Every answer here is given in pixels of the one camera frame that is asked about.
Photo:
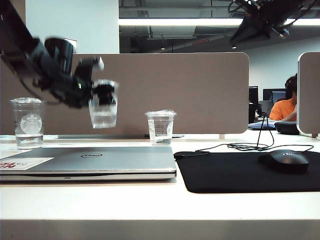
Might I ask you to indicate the medium clear plastic cup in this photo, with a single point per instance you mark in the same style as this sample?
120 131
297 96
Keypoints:
103 120

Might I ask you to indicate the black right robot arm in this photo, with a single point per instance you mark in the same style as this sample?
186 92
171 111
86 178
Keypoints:
282 10

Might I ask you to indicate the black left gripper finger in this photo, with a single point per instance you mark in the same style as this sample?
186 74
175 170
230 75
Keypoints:
105 100
103 90

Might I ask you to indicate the black computer mouse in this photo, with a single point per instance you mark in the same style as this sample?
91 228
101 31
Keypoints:
283 161

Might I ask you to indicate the narrow brown desk divider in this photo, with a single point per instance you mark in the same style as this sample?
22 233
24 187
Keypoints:
310 95

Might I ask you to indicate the person in orange shirt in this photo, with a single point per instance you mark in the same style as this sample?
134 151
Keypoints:
281 110

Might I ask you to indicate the black mouse pad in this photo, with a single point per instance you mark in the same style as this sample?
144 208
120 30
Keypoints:
225 175

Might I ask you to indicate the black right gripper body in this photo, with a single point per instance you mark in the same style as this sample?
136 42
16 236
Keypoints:
252 30

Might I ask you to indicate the black zip case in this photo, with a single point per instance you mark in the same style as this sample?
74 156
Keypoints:
286 127

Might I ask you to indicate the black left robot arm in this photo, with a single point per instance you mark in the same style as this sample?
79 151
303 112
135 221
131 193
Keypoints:
12 35

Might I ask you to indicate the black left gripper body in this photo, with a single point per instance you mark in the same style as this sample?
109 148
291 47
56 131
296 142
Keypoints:
60 75

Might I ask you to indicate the silver Dell laptop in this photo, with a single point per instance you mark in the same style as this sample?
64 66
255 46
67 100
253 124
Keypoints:
112 162

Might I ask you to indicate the small clear plastic cup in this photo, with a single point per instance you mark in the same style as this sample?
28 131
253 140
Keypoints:
161 130

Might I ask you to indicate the lit background monitor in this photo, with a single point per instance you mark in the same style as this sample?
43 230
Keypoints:
278 96

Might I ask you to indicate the ceiling light strip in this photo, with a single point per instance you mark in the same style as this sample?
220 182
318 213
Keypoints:
187 22

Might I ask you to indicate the large clear logo plastic cup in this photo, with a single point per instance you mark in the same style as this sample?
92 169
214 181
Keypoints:
27 140

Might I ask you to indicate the wide brown desk divider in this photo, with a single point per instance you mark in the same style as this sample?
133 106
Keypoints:
162 82

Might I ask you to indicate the blue cloth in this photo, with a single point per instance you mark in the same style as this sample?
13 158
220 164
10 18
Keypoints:
261 125

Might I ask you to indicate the black background monitor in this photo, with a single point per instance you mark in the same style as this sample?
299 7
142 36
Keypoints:
253 96

